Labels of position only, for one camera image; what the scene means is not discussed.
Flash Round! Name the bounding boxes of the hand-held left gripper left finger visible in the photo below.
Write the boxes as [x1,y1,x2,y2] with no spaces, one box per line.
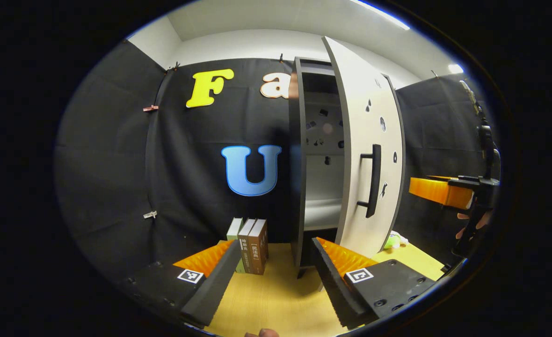
[122,240,243,328]

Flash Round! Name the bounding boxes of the black door handle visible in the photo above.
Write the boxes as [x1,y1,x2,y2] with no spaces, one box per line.
[356,144,382,219]

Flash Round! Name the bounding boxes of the slim brown book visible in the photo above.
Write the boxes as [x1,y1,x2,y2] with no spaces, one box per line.
[238,218,257,274]

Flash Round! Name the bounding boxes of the thick brown book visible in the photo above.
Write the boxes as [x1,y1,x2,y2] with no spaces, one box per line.
[248,219,269,276]

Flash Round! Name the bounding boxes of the green and white plush toy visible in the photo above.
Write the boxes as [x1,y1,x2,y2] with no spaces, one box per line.
[383,233,409,250]

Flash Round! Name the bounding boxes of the green and white book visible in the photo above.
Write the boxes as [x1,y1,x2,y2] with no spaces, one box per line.
[226,217,247,274]

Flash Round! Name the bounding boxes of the beige cabinet door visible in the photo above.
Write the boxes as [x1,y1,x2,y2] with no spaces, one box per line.
[322,37,405,259]

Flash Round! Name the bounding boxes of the black backdrop cloth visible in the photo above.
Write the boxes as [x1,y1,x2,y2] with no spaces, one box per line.
[54,40,492,281]

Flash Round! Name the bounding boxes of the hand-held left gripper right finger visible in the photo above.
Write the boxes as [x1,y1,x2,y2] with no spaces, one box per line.
[310,236,438,330]

